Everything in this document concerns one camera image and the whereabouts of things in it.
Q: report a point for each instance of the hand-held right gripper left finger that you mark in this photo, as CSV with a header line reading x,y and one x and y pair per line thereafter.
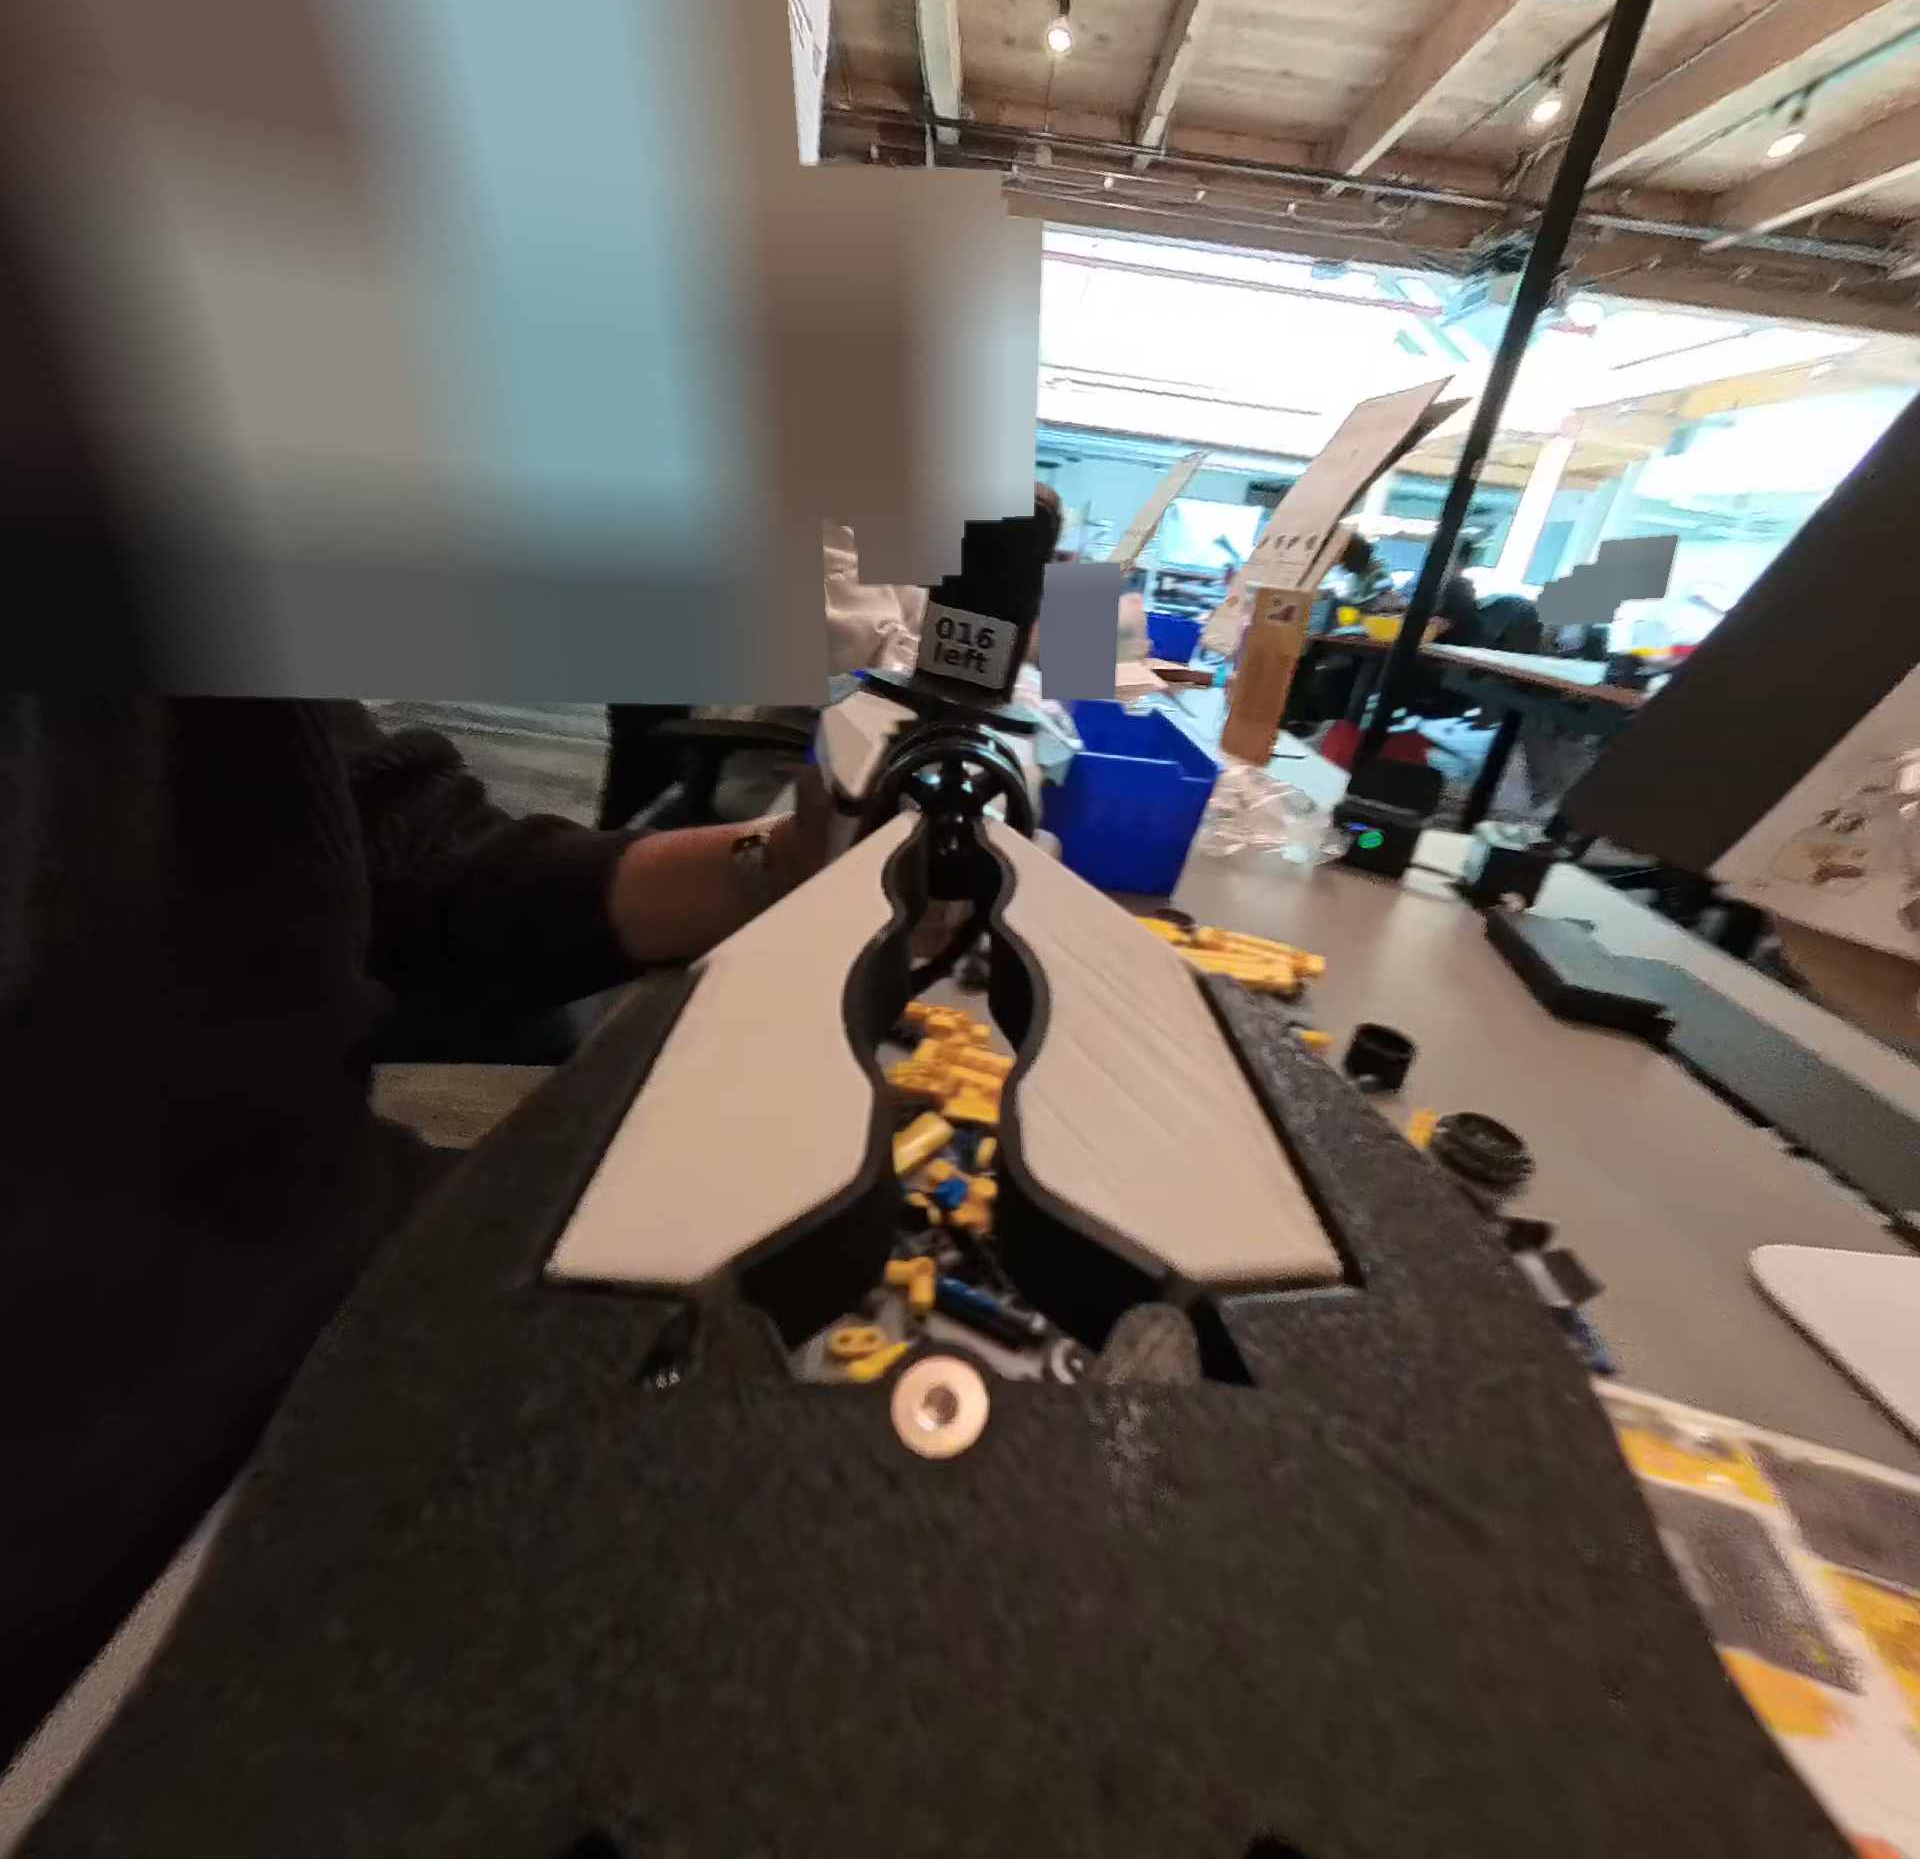
x,y
735,1110

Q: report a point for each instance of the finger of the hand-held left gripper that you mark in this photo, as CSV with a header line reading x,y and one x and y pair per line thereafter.
x,y
859,757
1033,796

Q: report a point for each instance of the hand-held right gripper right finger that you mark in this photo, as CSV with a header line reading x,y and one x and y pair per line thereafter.
x,y
1156,1110

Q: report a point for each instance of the black toy wheel rim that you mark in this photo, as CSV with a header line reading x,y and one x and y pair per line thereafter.
x,y
1484,1151
956,780

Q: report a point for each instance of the black toy axle pin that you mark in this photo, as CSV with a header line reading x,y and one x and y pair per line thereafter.
x,y
956,864

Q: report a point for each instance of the person's left forearm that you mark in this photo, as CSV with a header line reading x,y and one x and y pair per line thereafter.
x,y
689,901

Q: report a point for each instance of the person's left hand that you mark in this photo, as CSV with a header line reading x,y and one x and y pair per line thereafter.
x,y
820,844

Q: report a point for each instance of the blue plastic bin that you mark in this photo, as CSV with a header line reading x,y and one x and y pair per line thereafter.
x,y
1124,809

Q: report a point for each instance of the black office chair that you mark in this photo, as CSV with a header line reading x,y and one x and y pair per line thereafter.
x,y
735,730

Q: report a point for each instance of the silver wristwatch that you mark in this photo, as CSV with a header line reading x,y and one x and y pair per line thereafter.
x,y
755,851

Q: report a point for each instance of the small cardboard sign board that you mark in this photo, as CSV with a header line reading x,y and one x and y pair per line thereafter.
x,y
1162,510

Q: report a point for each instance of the long yellow toy beam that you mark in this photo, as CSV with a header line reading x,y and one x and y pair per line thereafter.
x,y
1245,956

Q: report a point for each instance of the pile of toy brick pieces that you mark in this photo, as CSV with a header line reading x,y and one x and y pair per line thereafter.
x,y
946,1063

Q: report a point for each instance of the black toy tire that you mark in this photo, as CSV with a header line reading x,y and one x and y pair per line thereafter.
x,y
1382,1057

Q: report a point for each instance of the brown cardboard box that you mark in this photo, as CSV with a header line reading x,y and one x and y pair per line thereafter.
x,y
1268,671

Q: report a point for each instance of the large cardboard sign board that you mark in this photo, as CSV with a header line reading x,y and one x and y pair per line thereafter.
x,y
1353,478

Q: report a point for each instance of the black device green light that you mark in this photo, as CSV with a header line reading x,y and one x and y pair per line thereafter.
x,y
1390,838

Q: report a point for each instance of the black power adapter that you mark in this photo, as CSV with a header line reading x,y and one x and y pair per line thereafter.
x,y
1511,867

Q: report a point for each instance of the black flat bar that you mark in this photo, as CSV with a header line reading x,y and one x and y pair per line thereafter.
x,y
1575,969

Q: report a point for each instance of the wooden desk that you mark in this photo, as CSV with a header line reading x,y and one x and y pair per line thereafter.
x,y
1500,671

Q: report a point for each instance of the black metal pole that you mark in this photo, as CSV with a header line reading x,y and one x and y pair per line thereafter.
x,y
1511,374

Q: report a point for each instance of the dark grey flat board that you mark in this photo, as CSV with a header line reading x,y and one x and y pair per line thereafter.
x,y
1798,1093

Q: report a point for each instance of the toy instruction booklet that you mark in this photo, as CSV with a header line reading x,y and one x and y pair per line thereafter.
x,y
1848,825

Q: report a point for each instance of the toy sticker sheet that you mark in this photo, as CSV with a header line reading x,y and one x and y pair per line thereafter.
x,y
1770,1587

